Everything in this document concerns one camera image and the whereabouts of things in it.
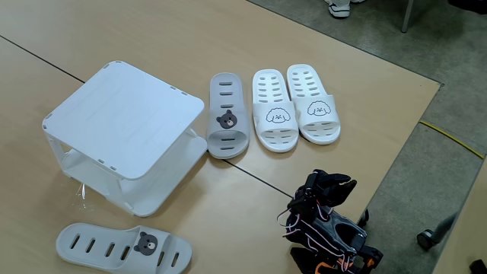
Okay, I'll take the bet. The grey metal furniture leg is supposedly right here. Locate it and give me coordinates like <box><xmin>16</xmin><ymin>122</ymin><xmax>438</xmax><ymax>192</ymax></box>
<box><xmin>401</xmin><ymin>0</ymin><xmax>415</xmax><ymax>33</ymax></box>

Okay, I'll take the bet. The white dog print slipper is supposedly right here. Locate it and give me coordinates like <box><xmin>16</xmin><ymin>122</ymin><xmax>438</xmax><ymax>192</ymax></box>
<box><xmin>252</xmin><ymin>68</ymin><xmax>300</xmax><ymax>154</ymax></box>
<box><xmin>286</xmin><ymin>63</ymin><xmax>342</xmax><ymax>146</ymax></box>

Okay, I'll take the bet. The person's white shoe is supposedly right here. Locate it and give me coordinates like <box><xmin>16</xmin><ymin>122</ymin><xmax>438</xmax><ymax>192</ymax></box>
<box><xmin>327</xmin><ymin>0</ymin><xmax>352</xmax><ymax>19</ymax></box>

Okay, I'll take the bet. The white two-shelf shoe rack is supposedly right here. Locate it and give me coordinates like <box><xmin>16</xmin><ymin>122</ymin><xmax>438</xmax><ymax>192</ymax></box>
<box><xmin>41</xmin><ymin>59</ymin><xmax>208</xmax><ymax>218</ymax></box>

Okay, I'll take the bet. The grey chair leg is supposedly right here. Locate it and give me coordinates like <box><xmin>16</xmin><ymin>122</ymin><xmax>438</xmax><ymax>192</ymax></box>
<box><xmin>431</xmin><ymin>212</ymin><xmax>459</xmax><ymax>244</ymax></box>

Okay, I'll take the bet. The grey bear print slipper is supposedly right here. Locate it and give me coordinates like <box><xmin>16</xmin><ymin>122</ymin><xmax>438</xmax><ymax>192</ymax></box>
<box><xmin>55</xmin><ymin>222</ymin><xmax>193</xmax><ymax>274</ymax></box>
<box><xmin>206</xmin><ymin>72</ymin><xmax>251</xmax><ymax>160</ymax></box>

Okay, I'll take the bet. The small black floor object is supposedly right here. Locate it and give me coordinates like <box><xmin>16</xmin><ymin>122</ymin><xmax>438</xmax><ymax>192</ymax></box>
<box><xmin>469</xmin><ymin>258</ymin><xmax>487</xmax><ymax>274</ymax></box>

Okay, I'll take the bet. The yellow floor cable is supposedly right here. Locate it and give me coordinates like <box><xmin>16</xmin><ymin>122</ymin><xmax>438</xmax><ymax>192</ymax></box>
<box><xmin>418</xmin><ymin>119</ymin><xmax>486</xmax><ymax>160</ymax></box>

